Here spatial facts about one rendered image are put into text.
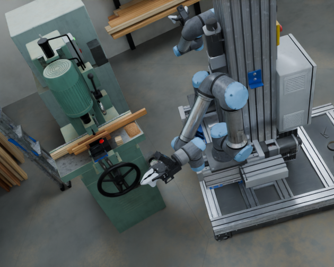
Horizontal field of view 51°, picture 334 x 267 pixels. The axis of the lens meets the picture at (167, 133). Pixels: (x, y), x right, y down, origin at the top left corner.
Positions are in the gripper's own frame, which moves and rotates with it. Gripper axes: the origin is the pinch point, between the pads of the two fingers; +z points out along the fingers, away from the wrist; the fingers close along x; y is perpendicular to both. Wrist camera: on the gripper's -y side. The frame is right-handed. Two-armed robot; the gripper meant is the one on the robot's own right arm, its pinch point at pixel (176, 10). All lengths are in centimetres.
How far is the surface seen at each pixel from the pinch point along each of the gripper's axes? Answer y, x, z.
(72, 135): 29, -114, -26
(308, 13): 148, 174, 84
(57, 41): -40, -82, -26
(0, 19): 4, -140, 176
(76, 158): 19, -113, -60
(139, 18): 62, -10, 129
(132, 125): 22, -71, -58
